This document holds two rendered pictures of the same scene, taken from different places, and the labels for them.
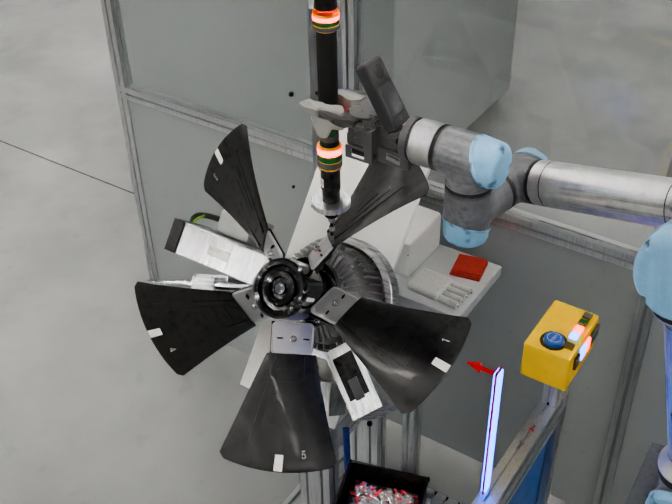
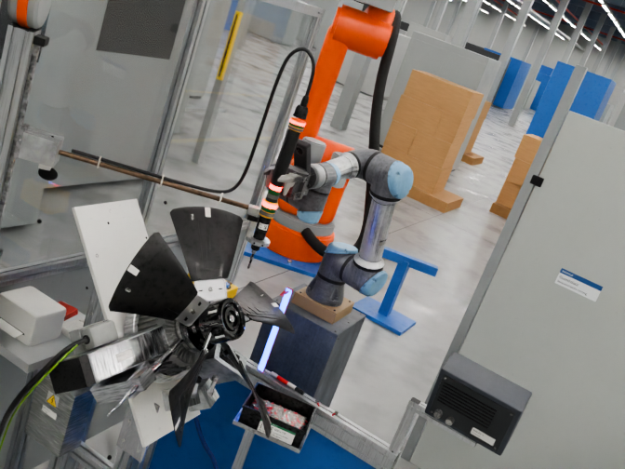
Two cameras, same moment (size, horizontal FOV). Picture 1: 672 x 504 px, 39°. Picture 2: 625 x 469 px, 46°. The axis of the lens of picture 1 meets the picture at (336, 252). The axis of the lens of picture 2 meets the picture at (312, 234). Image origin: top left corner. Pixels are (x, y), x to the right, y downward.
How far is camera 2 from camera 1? 2.58 m
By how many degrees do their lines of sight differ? 88
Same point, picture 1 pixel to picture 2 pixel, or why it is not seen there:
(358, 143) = (295, 190)
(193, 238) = (101, 360)
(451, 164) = (331, 180)
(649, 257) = (401, 178)
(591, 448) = not seen: hidden behind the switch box
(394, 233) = not seen: hidden behind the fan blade
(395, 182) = (220, 224)
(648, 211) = (347, 172)
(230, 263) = (135, 355)
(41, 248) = not seen: outside the picture
